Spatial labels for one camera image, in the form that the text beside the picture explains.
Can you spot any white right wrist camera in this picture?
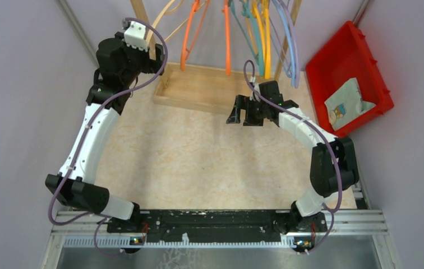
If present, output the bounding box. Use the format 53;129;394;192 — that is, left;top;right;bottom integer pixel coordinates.
248;75;261;102

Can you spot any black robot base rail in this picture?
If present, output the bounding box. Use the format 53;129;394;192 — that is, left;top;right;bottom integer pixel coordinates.
63;208;328;254

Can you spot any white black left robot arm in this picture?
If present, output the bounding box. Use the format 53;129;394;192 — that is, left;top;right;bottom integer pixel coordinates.
45;33;168;232

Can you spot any red plastic bin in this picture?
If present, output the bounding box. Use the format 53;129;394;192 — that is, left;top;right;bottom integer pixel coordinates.
305;21;394;137

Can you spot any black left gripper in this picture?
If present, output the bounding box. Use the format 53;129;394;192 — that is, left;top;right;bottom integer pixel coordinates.
114;32;166;85

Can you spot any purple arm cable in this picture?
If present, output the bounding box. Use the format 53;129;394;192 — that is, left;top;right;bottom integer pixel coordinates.
243;59;343;256
47;17;169;259

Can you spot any wooden hanger rack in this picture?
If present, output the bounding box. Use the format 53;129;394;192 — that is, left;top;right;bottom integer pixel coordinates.
130;0;303;115

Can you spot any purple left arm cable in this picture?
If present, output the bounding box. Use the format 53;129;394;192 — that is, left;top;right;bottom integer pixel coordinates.
47;17;169;259

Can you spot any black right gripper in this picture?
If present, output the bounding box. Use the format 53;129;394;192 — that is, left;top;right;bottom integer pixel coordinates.
227;94;269;126

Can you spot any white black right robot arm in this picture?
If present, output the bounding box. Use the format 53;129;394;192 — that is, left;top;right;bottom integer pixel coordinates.
226;81;359;231

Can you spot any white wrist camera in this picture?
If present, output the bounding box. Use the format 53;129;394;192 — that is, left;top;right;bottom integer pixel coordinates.
123;20;149;52
248;75;261;102

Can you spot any teal plastic hanger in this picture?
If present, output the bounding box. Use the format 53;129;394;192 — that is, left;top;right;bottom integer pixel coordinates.
228;1;264;76

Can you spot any printed cloth in bin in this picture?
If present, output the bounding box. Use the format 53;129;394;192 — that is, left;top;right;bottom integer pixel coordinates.
324;77;376;131

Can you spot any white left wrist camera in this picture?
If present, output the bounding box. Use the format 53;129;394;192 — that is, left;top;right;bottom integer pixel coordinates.
123;20;149;52

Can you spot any orange plastic hanger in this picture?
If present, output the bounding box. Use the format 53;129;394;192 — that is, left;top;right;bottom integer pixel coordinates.
222;0;232;76
179;0;211;71

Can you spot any beige plastic hanger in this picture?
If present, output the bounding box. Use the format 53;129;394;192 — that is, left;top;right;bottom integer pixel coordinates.
145;0;191;45

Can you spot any lilac plastic hanger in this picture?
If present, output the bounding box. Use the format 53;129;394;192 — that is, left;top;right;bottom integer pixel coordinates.
271;0;301;89

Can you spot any yellow plastic hanger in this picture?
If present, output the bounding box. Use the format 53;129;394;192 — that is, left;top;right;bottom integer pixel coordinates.
261;0;271;79
251;1;266;73

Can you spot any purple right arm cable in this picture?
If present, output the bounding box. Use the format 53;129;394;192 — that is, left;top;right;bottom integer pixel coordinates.
243;59;343;256

